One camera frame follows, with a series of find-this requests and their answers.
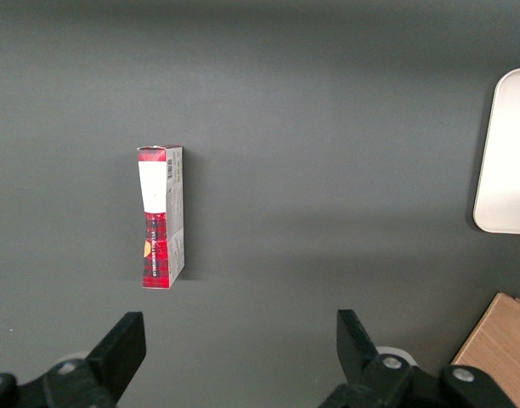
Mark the red and grey carton box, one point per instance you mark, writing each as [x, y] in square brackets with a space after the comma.
[160, 221]

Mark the wooden drawer cabinet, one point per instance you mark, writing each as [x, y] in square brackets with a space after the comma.
[498, 353]

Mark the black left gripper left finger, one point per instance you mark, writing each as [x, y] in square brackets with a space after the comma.
[120, 357]

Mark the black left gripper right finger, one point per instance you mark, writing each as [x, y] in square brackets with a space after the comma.
[362, 361]

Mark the cream rectangular tray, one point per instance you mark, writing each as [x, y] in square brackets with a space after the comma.
[506, 161]

